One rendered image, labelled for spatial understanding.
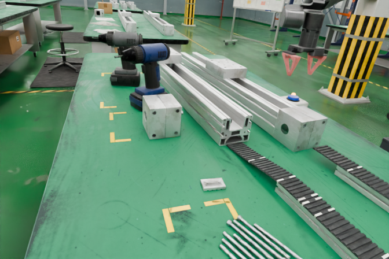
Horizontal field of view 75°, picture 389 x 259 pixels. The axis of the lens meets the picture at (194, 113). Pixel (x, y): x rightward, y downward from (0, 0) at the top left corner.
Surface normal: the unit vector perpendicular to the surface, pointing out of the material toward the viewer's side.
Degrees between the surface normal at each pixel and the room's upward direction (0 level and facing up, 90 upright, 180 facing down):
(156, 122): 90
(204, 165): 0
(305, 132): 90
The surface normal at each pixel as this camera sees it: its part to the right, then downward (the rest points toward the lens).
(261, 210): 0.08, -0.90
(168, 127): 0.36, 0.42
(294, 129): -0.91, 0.11
